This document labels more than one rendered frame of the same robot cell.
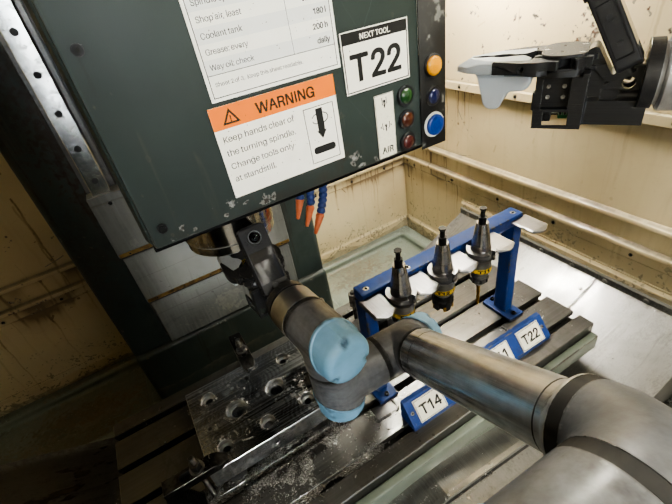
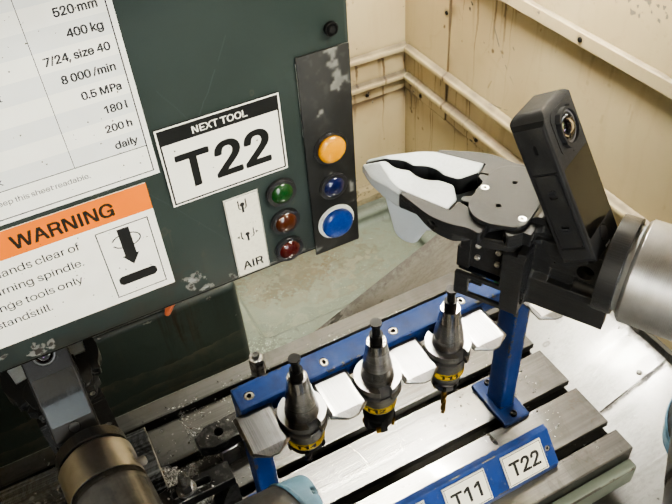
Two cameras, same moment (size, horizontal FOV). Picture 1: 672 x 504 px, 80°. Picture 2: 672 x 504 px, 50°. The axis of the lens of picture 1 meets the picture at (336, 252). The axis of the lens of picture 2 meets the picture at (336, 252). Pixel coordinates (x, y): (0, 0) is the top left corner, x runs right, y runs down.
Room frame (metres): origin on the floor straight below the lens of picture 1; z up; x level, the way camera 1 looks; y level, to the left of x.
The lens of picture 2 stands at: (0.07, -0.17, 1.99)
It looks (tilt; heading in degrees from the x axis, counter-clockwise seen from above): 43 degrees down; 0
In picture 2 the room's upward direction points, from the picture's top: 5 degrees counter-clockwise
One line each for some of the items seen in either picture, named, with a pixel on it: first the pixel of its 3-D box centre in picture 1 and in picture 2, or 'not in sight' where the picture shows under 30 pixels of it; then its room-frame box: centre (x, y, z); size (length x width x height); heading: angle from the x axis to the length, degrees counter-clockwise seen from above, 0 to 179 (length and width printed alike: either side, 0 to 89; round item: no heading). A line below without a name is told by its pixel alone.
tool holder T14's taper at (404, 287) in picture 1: (399, 278); (299, 393); (0.61, -0.11, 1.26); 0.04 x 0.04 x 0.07
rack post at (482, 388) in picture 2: (506, 268); (508, 348); (0.82, -0.44, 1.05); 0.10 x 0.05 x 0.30; 24
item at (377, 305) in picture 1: (379, 307); (263, 433); (0.59, -0.06, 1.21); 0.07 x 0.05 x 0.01; 24
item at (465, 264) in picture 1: (461, 262); (413, 363); (0.68, -0.26, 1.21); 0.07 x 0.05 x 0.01; 24
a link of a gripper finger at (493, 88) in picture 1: (491, 84); (406, 210); (0.51, -0.23, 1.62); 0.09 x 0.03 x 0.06; 54
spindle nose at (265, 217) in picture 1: (221, 203); not in sight; (0.64, 0.18, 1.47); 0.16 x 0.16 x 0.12
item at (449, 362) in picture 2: (480, 252); (447, 347); (0.70, -0.32, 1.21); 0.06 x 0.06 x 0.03
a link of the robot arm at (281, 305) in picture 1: (298, 309); (104, 473); (0.46, 0.07, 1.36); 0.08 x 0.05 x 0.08; 120
